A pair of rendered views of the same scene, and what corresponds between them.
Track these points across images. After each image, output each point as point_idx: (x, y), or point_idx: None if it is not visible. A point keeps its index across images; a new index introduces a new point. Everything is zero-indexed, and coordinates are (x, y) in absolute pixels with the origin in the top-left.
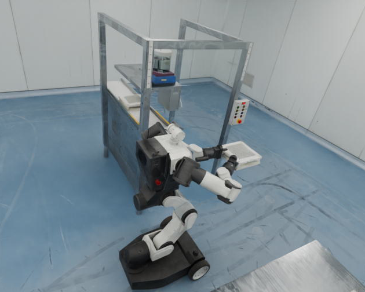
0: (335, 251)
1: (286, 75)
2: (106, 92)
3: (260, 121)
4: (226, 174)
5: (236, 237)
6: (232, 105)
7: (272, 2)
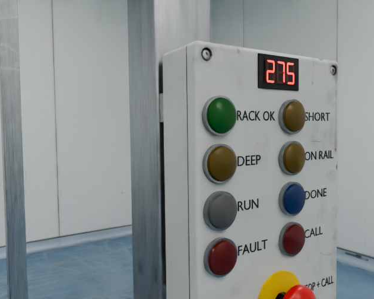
0: None
1: (373, 164)
2: None
3: (351, 292)
4: None
5: None
6: (162, 127)
7: (289, 41)
